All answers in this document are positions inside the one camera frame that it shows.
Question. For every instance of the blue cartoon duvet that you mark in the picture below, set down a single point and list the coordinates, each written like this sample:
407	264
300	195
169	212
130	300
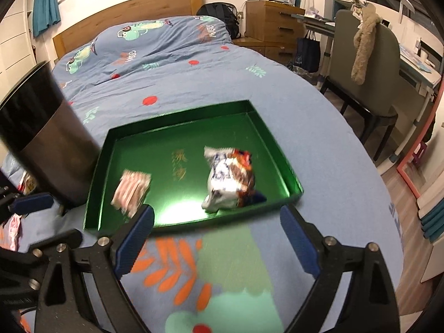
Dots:
241	277

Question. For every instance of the pink striped candy packet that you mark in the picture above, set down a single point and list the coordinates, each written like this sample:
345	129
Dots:
131	191

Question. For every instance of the grey green chair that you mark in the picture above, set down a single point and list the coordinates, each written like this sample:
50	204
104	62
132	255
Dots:
367	76

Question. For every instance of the white blue snack bag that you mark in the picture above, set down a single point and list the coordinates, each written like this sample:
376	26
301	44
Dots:
231	180

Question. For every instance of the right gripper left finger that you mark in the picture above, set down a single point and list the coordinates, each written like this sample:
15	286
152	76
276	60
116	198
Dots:
112	257

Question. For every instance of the beige fluffy scarf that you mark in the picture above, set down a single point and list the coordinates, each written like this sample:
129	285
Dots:
364	42

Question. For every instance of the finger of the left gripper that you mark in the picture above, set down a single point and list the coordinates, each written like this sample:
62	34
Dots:
68	239
31	203

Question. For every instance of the white wardrobe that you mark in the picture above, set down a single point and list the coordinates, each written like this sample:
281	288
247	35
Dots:
16	53

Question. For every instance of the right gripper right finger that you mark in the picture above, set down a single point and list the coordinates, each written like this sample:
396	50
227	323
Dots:
370	303

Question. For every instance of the dark tote bag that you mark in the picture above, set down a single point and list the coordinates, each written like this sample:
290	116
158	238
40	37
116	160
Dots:
308	53

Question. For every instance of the teal curtain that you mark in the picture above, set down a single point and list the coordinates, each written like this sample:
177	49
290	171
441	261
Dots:
44	15

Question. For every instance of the wooden headboard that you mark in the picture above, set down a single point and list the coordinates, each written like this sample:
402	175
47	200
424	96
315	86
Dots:
129	11

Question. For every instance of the dark cylindrical bin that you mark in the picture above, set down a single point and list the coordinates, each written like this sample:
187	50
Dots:
44	134

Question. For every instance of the white desk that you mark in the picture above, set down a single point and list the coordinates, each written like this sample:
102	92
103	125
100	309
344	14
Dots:
381	76

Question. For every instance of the green shallow tray box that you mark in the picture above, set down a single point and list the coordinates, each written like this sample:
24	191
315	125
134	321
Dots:
170	147

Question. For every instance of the black backpack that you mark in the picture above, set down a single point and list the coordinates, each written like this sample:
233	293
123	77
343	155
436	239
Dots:
224	12

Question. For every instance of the wooden drawer chest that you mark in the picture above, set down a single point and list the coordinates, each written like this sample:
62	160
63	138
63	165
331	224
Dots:
271	29

